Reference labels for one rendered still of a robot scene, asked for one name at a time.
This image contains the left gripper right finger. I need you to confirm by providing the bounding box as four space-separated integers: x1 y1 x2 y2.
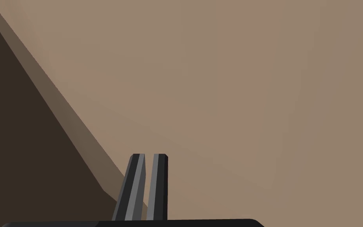
146 153 169 221

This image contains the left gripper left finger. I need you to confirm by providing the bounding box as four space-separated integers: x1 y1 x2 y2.
111 153 146 221

